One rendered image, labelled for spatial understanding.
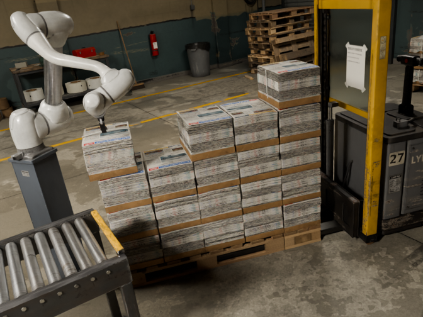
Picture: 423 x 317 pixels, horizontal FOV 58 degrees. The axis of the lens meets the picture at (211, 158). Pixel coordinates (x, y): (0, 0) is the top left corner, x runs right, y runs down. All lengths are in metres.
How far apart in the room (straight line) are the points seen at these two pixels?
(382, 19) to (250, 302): 1.83
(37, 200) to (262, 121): 1.48
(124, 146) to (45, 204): 0.64
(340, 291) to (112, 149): 1.63
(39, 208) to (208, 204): 1.07
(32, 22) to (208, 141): 1.14
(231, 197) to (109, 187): 0.78
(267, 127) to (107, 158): 1.00
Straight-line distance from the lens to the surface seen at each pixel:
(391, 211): 3.04
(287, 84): 2.45
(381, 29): 2.48
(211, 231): 2.65
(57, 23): 2.31
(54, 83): 2.47
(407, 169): 2.96
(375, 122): 2.60
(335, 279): 2.72
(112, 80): 1.96
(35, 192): 2.60
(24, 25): 2.23
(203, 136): 2.35
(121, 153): 2.33
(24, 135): 2.49
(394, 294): 2.69
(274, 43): 8.30
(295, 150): 2.60
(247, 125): 2.42
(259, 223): 2.73
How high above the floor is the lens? 1.77
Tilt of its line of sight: 23 degrees down
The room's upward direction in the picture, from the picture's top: 7 degrees counter-clockwise
